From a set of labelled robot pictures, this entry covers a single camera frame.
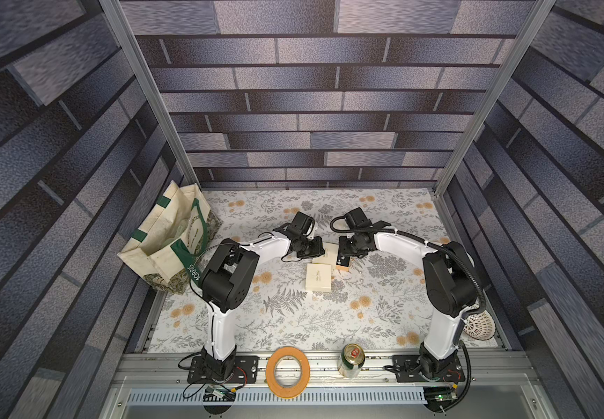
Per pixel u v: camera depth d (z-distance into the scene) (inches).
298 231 30.5
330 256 37.4
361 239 27.4
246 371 28.9
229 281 20.3
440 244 21.0
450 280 19.5
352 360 26.1
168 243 29.7
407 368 29.1
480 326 31.5
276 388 27.4
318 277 35.3
